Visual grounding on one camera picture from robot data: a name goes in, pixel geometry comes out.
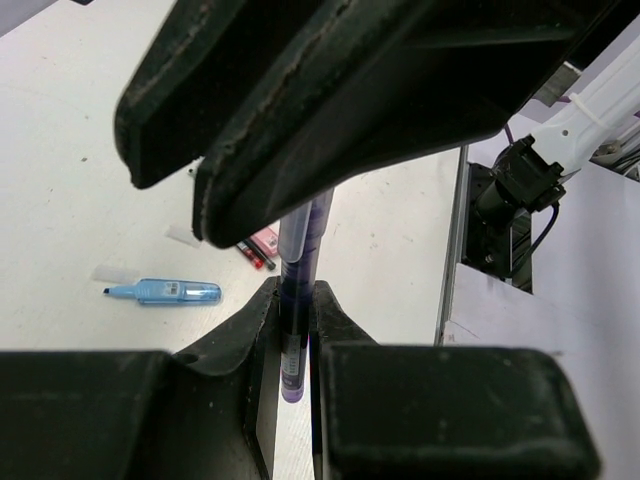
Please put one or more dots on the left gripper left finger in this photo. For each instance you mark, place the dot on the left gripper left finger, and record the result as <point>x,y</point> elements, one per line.
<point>208,411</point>

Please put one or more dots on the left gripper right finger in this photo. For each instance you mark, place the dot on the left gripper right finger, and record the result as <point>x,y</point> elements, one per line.
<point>423,412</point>

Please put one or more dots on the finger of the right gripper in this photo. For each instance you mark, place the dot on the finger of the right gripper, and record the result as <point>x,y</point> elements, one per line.
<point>204,63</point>
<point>368,84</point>

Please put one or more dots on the purple ink gel pen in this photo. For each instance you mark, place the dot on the purple ink gel pen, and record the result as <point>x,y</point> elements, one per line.
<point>300,237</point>

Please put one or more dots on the red ink gel pen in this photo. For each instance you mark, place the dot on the red ink gel pen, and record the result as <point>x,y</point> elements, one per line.
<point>255,255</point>

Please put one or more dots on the light blue correction pen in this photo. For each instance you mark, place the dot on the light blue correction pen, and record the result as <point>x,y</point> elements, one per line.
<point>167,292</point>

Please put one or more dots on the light pink correction pen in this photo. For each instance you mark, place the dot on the light pink correction pen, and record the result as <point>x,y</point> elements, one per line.
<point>267,240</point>

